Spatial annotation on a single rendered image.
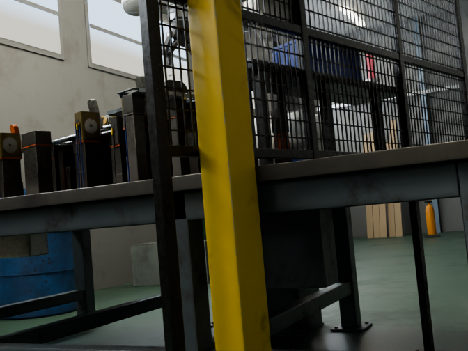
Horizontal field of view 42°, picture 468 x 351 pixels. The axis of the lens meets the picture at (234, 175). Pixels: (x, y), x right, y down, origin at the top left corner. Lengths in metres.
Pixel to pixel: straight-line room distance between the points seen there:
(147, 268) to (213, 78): 4.60
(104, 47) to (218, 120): 5.24
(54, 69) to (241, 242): 4.74
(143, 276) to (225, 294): 4.56
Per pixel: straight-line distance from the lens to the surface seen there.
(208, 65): 1.52
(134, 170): 1.93
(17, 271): 4.59
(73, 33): 6.38
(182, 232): 1.67
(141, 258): 6.03
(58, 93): 6.02
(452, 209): 11.74
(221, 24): 1.53
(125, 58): 6.94
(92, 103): 2.56
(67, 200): 1.86
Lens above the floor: 0.58
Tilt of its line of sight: 4 degrees up
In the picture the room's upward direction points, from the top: 5 degrees counter-clockwise
